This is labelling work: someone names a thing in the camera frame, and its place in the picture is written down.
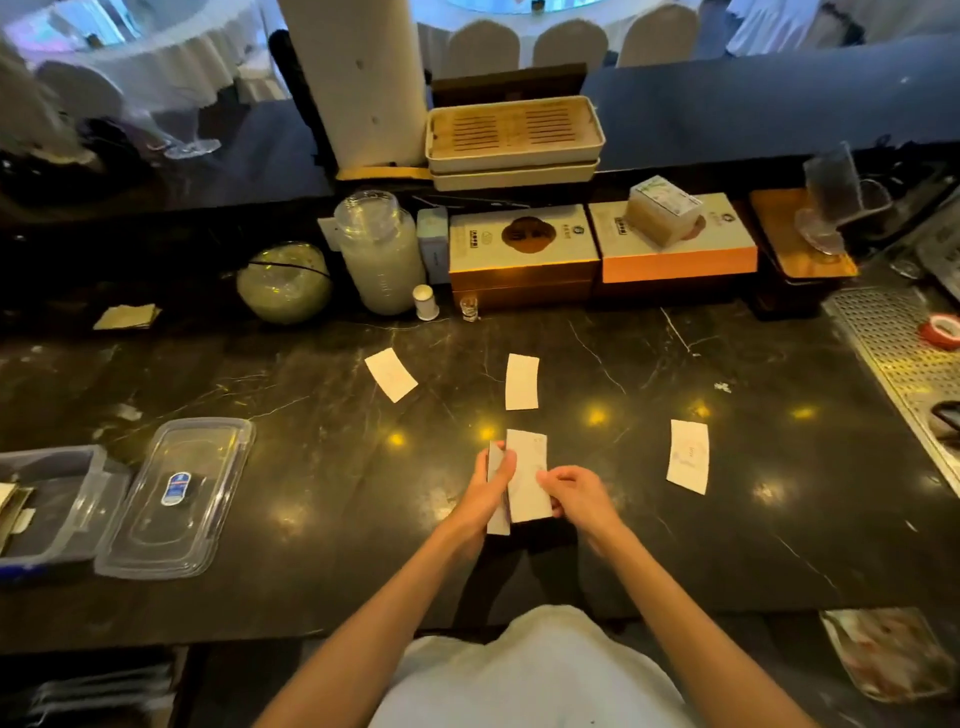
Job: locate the person's left hand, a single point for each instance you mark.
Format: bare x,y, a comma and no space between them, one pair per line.
480,499

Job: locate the person's right hand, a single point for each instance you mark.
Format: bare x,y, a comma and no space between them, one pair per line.
583,501

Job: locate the person's right thumb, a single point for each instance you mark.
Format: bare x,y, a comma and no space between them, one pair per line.
559,474

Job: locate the person's left thumb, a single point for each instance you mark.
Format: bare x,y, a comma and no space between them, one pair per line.
501,469

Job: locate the white paper slip stack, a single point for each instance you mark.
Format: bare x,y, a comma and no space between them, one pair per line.
496,491

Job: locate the person's left forearm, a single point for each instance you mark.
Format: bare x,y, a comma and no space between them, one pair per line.
360,637

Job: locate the person's right forearm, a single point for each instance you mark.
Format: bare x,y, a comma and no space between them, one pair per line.
697,637

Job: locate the small clear shot glass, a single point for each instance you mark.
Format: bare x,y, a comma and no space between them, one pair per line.
469,307

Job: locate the small white bottle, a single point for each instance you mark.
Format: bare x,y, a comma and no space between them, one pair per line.
426,302

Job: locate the person's white shirt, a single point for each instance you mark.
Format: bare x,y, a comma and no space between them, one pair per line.
536,675

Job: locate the white and brown gift box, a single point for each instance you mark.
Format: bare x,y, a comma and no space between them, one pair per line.
523,255

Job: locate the small white carton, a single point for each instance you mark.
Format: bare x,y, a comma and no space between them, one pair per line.
433,244

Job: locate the tall clear glass jar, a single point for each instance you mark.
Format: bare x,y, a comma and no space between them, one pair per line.
381,255

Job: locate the white and orange gift box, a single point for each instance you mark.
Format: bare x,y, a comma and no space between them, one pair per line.
675,251

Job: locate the small clear plastic box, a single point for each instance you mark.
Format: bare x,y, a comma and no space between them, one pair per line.
664,208

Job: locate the clear plastic container lid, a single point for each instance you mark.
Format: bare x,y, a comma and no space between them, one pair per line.
176,498

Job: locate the bamboo tea tray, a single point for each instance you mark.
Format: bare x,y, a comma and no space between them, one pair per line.
514,132

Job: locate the wooden tray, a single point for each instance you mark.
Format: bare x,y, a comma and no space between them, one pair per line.
799,232

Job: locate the perforated metal drain tray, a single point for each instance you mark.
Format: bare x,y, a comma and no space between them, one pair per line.
900,367

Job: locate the patterned plastic bag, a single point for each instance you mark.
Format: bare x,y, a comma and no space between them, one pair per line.
889,654

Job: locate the dark brown box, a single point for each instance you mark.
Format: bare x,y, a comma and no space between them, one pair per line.
508,84

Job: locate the clear glass pitcher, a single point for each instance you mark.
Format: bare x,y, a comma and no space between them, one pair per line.
836,196

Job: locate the folded yellow paper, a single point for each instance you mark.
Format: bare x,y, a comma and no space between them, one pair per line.
126,317

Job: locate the red tape roll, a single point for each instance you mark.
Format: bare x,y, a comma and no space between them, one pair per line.
941,331

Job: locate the white pillar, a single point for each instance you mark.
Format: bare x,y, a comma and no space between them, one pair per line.
360,75

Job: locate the white covered chair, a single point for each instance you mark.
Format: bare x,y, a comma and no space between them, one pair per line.
483,48
658,34
81,90
570,43

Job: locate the clear plastic storage container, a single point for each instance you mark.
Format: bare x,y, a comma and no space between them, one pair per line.
52,506

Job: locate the white clothed round table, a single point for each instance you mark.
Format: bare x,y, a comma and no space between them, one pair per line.
525,15
150,52

